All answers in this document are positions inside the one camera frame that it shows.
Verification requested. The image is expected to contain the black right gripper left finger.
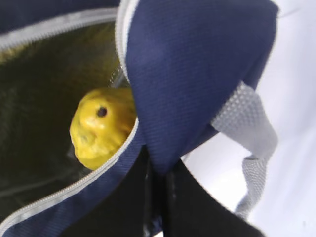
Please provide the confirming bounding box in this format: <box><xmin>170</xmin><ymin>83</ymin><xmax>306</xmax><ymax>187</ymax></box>
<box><xmin>60</xmin><ymin>146</ymin><xmax>160</xmax><ymax>237</ymax></box>

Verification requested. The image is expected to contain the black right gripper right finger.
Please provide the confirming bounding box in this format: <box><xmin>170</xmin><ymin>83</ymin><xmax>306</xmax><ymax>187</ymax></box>
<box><xmin>164</xmin><ymin>160</ymin><xmax>264</xmax><ymax>237</ymax></box>

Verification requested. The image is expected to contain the yellow pear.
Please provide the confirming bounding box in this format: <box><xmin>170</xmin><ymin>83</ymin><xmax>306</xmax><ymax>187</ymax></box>
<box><xmin>69</xmin><ymin>87</ymin><xmax>136</xmax><ymax>170</ymax></box>

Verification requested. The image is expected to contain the navy blue lunch bag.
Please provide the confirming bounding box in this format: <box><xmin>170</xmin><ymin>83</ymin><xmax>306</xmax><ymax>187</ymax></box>
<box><xmin>0</xmin><ymin>0</ymin><xmax>278</xmax><ymax>237</ymax></box>

